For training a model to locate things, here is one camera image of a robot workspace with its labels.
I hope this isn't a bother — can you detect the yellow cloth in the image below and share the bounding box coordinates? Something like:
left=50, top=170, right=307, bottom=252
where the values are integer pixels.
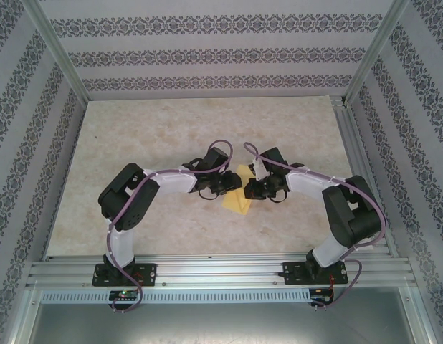
left=221, top=163, right=257, bottom=216

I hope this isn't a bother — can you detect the black base plate left arm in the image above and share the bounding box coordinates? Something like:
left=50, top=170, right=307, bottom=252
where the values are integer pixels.
left=94, top=263, right=158, bottom=288

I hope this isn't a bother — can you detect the black base plate right arm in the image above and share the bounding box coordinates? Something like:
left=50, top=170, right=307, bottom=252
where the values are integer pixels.
left=282, top=260, right=348, bottom=287

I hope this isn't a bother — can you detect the grey sheet metal panel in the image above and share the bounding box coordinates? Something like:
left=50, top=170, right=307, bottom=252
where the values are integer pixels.
left=27, top=302, right=419, bottom=344

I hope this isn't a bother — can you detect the circuit board with green light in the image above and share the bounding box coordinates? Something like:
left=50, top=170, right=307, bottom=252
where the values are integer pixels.
left=109, top=290, right=140, bottom=301

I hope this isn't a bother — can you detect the aluminium side rail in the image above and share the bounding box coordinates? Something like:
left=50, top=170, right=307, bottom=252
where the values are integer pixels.
left=332, top=96, right=398, bottom=257

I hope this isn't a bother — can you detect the aluminium mounting rail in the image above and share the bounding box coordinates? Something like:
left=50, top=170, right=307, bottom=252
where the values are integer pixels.
left=26, top=252, right=412, bottom=290

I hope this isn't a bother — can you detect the white slotted cable duct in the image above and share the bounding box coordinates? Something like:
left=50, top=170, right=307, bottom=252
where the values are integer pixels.
left=40, top=288, right=312, bottom=304

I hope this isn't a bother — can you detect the aluminium frame post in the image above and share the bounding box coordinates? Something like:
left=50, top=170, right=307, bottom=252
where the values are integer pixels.
left=345, top=0, right=411, bottom=107
left=22, top=0, right=90, bottom=103

